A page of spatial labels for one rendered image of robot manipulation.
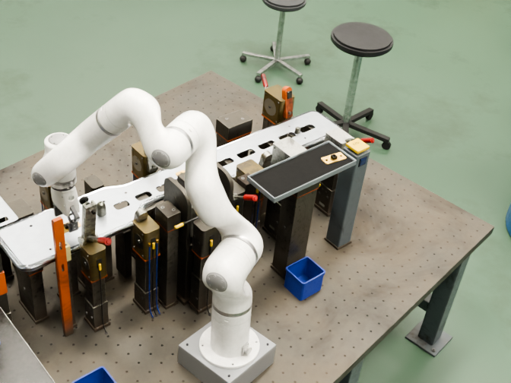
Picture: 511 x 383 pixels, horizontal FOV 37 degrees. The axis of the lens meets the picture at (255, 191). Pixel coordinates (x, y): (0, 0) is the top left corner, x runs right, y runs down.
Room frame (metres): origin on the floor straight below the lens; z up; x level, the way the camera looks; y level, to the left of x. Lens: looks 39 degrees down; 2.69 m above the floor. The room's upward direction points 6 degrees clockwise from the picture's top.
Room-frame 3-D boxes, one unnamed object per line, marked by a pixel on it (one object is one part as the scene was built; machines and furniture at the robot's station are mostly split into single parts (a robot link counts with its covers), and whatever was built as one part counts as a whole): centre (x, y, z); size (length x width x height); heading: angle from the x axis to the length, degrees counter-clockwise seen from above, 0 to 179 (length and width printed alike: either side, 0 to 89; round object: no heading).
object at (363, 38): (3.99, -0.52, 0.35); 0.58 x 0.55 x 0.69; 52
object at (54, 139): (1.79, 0.59, 1.28); 0.09 x 0.08 x 0.13; 163
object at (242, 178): (2.03, 0.03, 0.90); 0.05 x 0.05 x 0.40; 43
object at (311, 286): (1.94, -0.21, 0.74); 0.11 x 0.10 x 0.09; 133
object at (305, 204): (2.03, -0.15, 0.92); 0.10 x 0.08 x 0.45; 133
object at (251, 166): (2.10, 0.01, 0.89); 0.12 x 0.08 x 0.38; 43
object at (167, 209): (1.81, 0.26, 0.91); 0.07 x 0.05 x 0.42; 43
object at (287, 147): (2.21, -0.11, 0.90); 0.13 x 0.08 x 0.41; 43
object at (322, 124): (2.14, 0.24, 1.00); 1.38 x 0.22 x 0.02; 133
